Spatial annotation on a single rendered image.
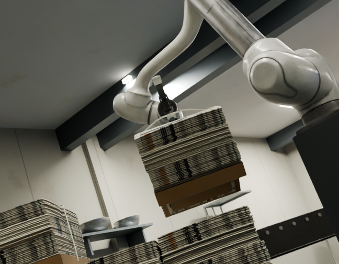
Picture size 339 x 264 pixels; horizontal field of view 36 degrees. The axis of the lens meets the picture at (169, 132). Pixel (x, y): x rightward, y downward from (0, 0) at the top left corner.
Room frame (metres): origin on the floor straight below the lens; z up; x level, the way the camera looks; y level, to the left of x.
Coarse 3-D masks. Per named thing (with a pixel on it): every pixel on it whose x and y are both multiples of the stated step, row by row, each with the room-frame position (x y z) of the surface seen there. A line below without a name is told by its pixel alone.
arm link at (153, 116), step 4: (152, 104) 1.98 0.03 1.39; (156, 104) 1.98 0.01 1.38; (152, 108) 1.97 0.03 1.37; (156, 108) 1.97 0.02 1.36; (152, 112) 1.97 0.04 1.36; (156, 112) 1.97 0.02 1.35; (180, 112) 1.98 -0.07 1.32; (152, 116) 1.98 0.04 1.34; (156, 116) 1.97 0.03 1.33; (180, 116) 1.98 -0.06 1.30; (148, 120) 2.00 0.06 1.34; (152, 120) 1.99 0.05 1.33; (156, 124) 2.00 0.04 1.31; (160, 124) 1.99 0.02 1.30
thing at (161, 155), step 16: (208, 112) 1.51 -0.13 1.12; (160, 128) 1.51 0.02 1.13; (176, 128) 1.51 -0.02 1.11; (192, 128) 1.52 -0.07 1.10; (208, 128) 1.53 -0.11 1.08; (224, 128) 1.53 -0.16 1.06; (144, 144) 1.51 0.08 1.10; (160, 144) 1.52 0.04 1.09; (176, 144) 1.52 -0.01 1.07; (192, 144) 1.53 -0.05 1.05; (208, 144) 1.54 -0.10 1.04; (224, 144) 1.54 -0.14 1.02; (144, 160) 1.52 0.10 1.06; (160, 160) 1.53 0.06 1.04; (176, 160) 1.54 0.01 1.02; (192, 160) 1.55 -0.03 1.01; (208, 160) 1.55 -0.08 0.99; (224, 160) 1.56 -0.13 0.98; (240, 160) 1.57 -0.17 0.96; (160, 176) 1.55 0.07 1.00; (176, 176) 1.55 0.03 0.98; (192, 176) 1.56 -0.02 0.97
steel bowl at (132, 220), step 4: (132, 216) 6.80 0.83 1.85; (136, 216) 6.84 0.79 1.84; (120, 220) 6.76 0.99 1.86; (124, 220) 6.76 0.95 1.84; (128, 220) 6.77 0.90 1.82; (132, 220) 6.80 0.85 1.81; (136, 220) 6.85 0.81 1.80; (116, 224) 6.82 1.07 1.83; (120, 224) 6.78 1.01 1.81; (124, 224) 6.78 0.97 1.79; (128, 224) 6.79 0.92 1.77; (132, 224) 6.82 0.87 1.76; (136, 224) 6.89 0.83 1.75
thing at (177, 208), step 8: (224, 184) 1.78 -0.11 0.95; (232, 184) 1.80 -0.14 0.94; (200, 192) 1.77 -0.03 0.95; (208, 192) 1.79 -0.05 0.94; (216, 192) 1.80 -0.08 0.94; (224, 192) 1.83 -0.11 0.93; (232, 192) 1.85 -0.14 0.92; (184, 200) 1.78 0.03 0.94; (192, 200) 1.80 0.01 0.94; (200, 200) 1.82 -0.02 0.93; (208, 200) 1.84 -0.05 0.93; (168, 208) 1.79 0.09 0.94; (176, 208) 1.81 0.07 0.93; (184, 208) 1.83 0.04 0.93; (168, 216) 1.85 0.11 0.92
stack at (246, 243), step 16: (240, 208) 1.54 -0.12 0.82; (192, 224) 1.54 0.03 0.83; (208, 224) 1.53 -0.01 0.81; (224, 224) 1.54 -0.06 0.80; (240, 224) 1.54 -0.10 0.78; (160, 240) 1.54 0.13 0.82; (176, 240) 1.54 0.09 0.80; (192, 240) 1.54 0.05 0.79; (208, 240) 1.54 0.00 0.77; (224, 240) 1.54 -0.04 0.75; (240, 240) 1.54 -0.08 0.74; (256, 240) 1.54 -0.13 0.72; (112, 256) 1.53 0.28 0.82; (128, 256) 1.53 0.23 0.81; (144, 256) 1.53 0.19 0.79; (160, 256) 1.54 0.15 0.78; (176, 256) 1.53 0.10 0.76; (192, 256) 1.54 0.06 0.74; (208, 256) 1.54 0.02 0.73; (224, 256) 1.53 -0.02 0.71; (240, 256) 1.53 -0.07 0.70; (256, 256) 1.53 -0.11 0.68
